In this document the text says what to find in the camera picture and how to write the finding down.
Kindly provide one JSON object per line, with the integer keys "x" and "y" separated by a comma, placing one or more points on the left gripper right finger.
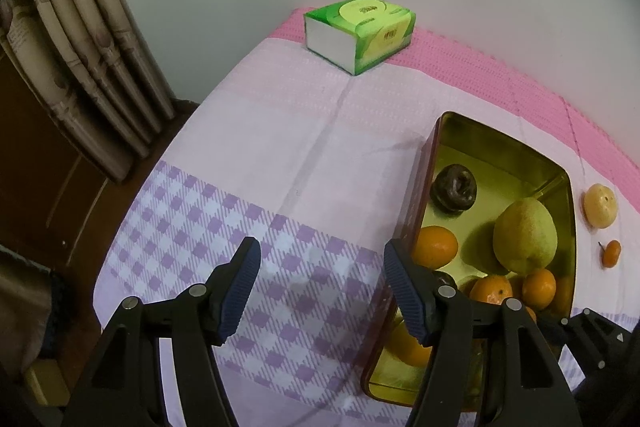
{"x": 522, "y": 385}

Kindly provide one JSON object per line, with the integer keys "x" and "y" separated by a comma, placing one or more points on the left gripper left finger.
{"x": 121, "y": 384}

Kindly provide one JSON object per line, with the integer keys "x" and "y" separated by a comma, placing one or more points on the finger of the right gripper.
{"x": 579, "y": 334}
{"x": 600, "y": 324}

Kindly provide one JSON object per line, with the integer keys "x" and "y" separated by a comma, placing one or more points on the orange mandarin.
{"x": 539, "y": 289}
{"x": 563, "y": 299}
{"x": 610, "y": 253}
{"x": 493, "y": 289}

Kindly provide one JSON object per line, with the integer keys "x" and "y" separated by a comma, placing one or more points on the orange mandarin top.
{"x": 610, "y": 253}

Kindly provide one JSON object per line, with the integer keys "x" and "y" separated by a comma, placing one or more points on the orange mandarin front lone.
{"x": 406, "y": 348}

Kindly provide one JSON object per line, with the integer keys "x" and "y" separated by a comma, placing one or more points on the pale yellow apple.
{"x": 600, "y": 206}

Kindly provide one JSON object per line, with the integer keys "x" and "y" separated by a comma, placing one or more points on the yellow-orange mandarin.
{"x": 435, "y": 247}

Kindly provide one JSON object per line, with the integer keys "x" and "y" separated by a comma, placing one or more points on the large green pear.
{"x": 525, "y": 239}

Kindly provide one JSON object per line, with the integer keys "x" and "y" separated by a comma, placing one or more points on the dark passion fruit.
{"x": 454, "y": 189}

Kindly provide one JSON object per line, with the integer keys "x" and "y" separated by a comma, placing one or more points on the gold toffee tin box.
{"x": 505, "y": 170}

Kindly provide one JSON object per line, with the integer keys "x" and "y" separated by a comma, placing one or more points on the pink purple checked tablecloth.
{"x": 317, "y": 165}

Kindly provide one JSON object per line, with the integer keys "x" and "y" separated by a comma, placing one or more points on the green tissue pack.
{"x": 356, "y": 35}

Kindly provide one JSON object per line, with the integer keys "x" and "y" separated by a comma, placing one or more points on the beige patterned curtain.
{"x": 87, "y": 66}

